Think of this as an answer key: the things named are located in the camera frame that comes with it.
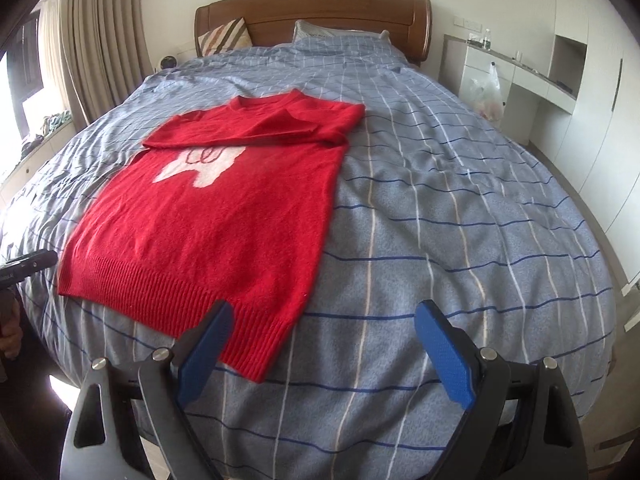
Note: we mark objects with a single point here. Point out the wooden headboard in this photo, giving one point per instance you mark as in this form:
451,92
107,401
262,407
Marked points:
325,7

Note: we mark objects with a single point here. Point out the blue checked duvet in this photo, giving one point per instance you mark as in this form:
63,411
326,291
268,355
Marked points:
450,220

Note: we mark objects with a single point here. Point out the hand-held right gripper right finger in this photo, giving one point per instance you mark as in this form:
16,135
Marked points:
447,355

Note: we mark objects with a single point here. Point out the grey-blue pillow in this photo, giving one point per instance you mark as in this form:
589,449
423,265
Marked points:
320,32

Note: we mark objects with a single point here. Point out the white desk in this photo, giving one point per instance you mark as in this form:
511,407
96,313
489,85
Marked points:
525,80

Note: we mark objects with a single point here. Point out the striped cushion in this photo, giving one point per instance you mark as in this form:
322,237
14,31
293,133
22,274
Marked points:
222,37

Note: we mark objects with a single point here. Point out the red knit sweater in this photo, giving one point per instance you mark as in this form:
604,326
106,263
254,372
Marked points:
200,240

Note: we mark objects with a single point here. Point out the pile of clothes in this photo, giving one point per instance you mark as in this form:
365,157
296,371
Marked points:
47,127

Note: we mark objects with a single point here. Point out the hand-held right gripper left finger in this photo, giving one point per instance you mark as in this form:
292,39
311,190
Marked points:
202,360

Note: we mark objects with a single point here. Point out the beige curtain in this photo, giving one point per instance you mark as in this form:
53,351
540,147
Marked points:
100,35

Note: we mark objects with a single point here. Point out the person's left hand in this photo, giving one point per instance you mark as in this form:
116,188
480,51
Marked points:
12,342

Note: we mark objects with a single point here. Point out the white wardrobe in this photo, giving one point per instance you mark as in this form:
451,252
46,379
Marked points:
600,135

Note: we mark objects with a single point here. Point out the white window bench cabinet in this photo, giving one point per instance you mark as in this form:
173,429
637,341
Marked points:
30,170

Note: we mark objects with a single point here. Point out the clear plastic bag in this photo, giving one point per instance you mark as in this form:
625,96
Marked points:
485,95

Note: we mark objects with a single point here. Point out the small white round fan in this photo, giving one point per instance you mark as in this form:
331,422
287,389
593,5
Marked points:
166,63

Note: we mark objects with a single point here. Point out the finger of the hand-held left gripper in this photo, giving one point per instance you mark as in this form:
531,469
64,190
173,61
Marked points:
32,262

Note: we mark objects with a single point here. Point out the dark flat object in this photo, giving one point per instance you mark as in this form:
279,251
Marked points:
562,85

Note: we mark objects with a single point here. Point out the white wall socket panel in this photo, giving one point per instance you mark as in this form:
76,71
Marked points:
467,22

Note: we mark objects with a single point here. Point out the clear bottles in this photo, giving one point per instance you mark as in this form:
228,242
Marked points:
480,40

